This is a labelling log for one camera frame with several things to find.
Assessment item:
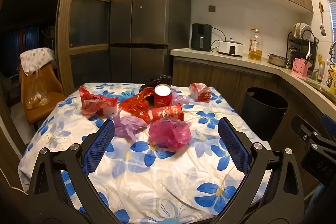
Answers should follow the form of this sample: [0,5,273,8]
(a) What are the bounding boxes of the kitchen counter with wooden cabinets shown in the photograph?
[171,48,336,188]

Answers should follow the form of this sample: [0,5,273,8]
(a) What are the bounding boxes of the clear plastic bag of fruit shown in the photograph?
[25,67,50,110]

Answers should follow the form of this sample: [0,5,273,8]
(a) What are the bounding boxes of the black dish rack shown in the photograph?
[287,22,319,75]

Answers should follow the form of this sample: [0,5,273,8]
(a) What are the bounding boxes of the dotted white cloth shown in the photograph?
[20,47,54,76]

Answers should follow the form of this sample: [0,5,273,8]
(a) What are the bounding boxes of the metal faucet with coiled hose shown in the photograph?
[329,42,336,69]

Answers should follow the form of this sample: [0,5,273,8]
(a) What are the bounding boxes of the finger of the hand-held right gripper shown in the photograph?
[321,114,336,135]
[291,114,336,159]

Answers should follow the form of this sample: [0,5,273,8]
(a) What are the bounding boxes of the row of white plates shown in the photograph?
[293,22,313,39]

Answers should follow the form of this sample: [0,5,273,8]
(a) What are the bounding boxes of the steel bowl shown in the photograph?
[267,53,289,68]

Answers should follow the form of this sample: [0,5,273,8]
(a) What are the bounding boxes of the orange chair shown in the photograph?
[19,64,66,125]

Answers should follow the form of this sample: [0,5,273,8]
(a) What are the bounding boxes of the hanging metal spatula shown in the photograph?
[319,2,326,37]

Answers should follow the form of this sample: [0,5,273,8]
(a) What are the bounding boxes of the black trash bin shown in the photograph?
[240,87,289,142]

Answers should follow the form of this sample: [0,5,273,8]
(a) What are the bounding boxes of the blue floral tablecloth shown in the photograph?
[18,82,273,224]

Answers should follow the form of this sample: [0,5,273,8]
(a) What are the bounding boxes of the steel sink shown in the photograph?
[312,82,336,99]

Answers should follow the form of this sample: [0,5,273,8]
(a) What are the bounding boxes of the window blinds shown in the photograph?
[329,1,336,39]

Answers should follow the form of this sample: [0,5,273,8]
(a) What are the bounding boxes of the black plastic bag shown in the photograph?
[140,74,173,92]

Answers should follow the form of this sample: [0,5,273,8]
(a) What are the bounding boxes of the pink plastic bag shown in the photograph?
[148,117,193,151]

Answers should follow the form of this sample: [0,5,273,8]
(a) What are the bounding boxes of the grey refrigerator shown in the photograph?
[109,0,192,83]

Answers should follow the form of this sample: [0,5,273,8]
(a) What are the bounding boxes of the black power cable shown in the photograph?
[211,27,227,44]

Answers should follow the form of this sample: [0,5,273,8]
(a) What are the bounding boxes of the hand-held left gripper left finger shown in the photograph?
[28,118,124,224]

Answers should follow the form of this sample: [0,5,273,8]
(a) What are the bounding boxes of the pink utensil basket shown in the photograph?
[291,57,314,79]

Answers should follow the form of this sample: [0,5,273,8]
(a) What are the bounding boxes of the red foil mesh bag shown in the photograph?
[119,87,156,125]

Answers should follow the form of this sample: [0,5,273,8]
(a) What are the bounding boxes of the red and white plastic bag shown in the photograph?
[189,83,212,102]

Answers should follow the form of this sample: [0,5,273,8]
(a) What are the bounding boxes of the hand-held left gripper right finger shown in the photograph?
[207,116,305,224]

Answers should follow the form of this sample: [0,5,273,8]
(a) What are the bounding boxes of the cooking oil bottle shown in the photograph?
[248,28,263,62]

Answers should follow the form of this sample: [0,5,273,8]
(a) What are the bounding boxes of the white rice cooker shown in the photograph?
[218,38,244,58]

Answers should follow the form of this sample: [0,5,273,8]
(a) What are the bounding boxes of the wooden glass-panel door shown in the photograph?
[56,0,132,94]

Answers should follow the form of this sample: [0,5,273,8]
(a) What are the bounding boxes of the black air fryer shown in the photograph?
[191,23,213,52]

